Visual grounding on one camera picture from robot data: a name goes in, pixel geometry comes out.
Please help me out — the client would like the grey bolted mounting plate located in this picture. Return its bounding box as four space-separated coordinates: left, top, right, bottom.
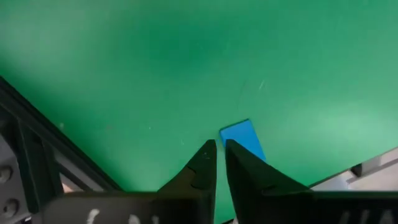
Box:
0 133 32 224

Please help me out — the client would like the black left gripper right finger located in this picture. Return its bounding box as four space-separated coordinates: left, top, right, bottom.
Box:
225 139 312 224

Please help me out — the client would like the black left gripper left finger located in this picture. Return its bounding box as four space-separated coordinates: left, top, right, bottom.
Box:
157 139 218 224

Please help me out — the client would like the blue rectangular block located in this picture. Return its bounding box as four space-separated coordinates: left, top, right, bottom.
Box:
219 119 267 162

